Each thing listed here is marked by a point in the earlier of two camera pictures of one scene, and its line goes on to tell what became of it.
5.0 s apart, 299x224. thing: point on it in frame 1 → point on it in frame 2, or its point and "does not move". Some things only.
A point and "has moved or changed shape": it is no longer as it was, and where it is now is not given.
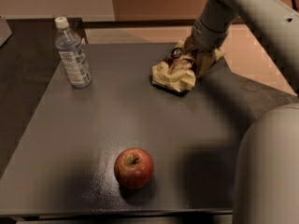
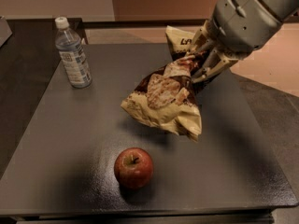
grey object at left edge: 6,31 does not move
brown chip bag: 177,71 has moved or changed shape
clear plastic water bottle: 70,49 does not move
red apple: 134,168 does not move
